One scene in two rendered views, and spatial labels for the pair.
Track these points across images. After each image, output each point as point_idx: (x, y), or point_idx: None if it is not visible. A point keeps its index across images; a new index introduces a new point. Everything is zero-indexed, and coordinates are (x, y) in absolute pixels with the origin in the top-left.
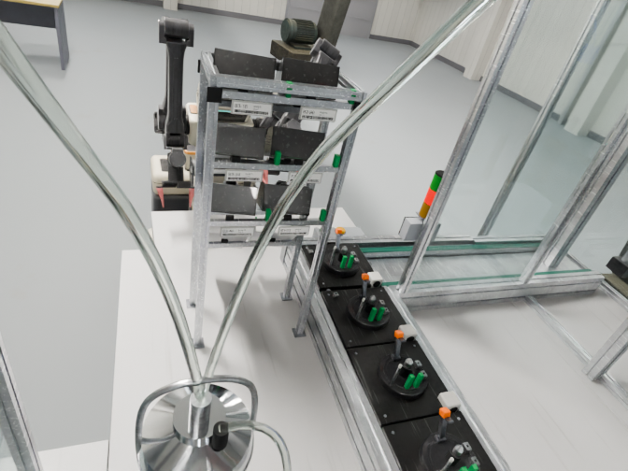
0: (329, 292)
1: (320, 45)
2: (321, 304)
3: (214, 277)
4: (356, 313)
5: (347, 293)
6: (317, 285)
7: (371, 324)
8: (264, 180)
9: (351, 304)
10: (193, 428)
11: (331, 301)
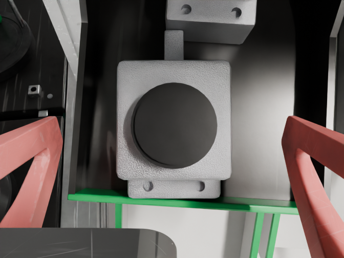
0: (44, 103)
1: None
2: (74, 82)
3: (288, 248)
4: (17, 34)
5: (4, 98)
6: (63, 132)
7: (2, 12)
8: (326, 195)
9: (14, 54)
10: None
11: (52, 79)
